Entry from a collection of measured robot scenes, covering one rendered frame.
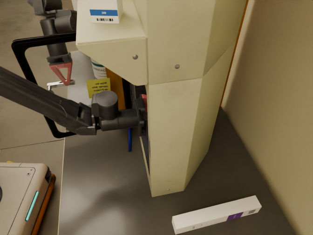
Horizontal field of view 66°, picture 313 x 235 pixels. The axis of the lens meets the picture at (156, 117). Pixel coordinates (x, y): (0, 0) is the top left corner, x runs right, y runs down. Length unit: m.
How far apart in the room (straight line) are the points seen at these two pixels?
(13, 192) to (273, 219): 1.49
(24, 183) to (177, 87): 1.49
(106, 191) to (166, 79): 0.52
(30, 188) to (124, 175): 1.00
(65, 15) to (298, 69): 0.67
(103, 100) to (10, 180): 1.34
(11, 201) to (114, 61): 1.48
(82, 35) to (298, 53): 0.56
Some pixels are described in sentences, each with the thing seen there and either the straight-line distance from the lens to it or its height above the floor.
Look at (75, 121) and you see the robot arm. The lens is 0.68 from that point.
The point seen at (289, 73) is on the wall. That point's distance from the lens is 0.80.
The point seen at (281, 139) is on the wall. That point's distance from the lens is 0.87.
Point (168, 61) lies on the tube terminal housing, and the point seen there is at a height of 1.46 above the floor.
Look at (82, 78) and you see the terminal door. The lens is 0.81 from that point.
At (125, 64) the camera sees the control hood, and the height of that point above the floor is 1.46.
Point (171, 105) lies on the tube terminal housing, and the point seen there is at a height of 1.35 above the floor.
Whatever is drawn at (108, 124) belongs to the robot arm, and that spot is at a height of 1.20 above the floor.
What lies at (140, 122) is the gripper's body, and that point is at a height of 1.21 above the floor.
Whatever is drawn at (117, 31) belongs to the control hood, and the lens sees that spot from 0.44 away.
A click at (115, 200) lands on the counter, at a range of 0.85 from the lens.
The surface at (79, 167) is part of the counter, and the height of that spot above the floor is 0.94.
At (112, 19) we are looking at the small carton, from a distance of 0.46.
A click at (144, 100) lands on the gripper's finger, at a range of 0.75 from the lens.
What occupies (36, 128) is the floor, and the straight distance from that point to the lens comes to 2.54.
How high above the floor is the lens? 1.70
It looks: 46 degrees down
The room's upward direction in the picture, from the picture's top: straight up
